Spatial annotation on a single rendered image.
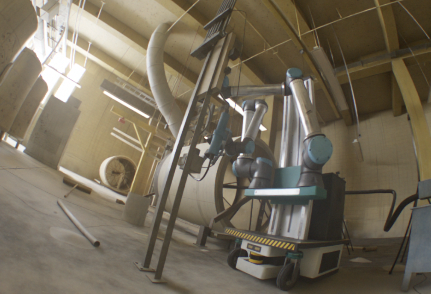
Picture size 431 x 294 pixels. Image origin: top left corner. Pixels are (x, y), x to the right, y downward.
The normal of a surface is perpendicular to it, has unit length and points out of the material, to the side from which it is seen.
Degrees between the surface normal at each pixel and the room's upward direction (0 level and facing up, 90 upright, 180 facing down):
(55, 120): 90
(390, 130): 90
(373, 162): 90
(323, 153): 95
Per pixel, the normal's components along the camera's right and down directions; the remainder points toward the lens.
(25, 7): 0.97, 0.20
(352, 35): -0.22, 0.89
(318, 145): -0.25, -0.38
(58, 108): 0.67, -0.16
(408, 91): -0.70, -0.44
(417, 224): -0.92, -0.33
